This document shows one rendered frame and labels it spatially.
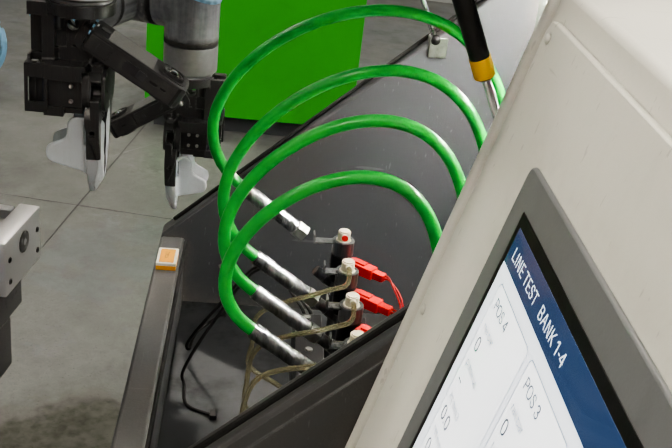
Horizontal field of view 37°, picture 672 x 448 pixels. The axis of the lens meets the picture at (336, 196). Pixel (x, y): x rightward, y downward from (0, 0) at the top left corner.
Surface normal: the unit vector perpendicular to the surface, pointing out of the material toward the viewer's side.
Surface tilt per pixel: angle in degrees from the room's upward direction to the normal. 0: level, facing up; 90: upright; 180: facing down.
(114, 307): 0
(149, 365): 0
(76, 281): 0
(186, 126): 90
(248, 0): 90
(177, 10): 90
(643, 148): 76
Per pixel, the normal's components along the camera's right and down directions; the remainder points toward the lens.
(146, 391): 0.11, -0.91
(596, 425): -0.94, -0.29
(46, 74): 0.05, 0.42
